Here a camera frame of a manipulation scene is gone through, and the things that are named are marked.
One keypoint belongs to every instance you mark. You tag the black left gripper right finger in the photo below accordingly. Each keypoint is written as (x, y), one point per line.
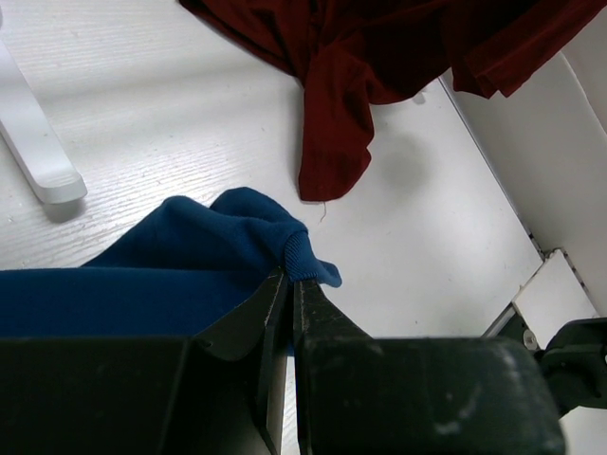
(358, 394)

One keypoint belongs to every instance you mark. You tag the dark red t-shirt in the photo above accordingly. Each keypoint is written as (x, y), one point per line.
(352, 55)

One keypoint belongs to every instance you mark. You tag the blue printed t-shirt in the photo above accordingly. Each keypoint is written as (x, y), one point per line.
(175, 273)

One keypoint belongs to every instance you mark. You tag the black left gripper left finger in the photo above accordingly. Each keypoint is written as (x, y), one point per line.
(219, 392)

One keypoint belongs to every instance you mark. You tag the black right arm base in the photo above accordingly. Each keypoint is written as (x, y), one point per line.
(573, 363)

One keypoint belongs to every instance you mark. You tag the white clothes rack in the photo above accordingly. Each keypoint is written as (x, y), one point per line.
(32, 141)

